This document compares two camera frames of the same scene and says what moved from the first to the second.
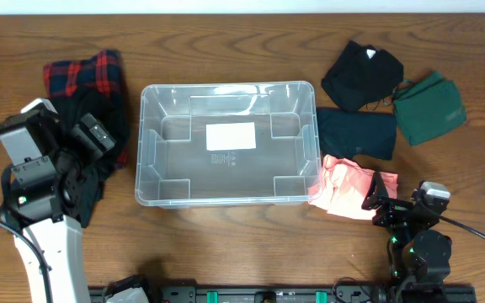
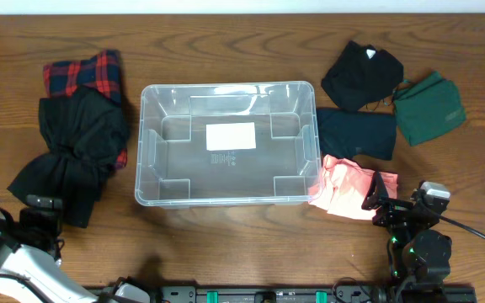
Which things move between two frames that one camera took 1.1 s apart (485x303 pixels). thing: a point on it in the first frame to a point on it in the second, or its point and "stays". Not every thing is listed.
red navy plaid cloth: (101, 73) stays
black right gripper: (395, 208) stays
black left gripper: (89, 151) to (46, 217)
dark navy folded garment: (357, 134) stays
